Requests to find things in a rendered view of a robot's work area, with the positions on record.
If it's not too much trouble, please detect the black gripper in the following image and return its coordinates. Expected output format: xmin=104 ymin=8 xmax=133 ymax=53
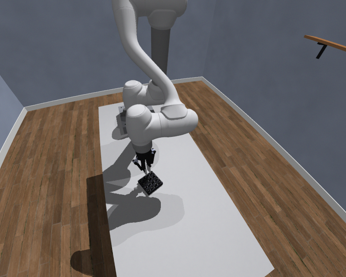
xmin=132 ymin=148 xmax=156 ymax=175

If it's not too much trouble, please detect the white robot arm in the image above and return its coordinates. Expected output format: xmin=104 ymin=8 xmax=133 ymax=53
xmin=112 ymin=0 xmax=198 ymax=154

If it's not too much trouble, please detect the black knob box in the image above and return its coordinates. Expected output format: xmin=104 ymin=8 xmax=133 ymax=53
xmin=138 ymin=171 xmax=163 ymax=195

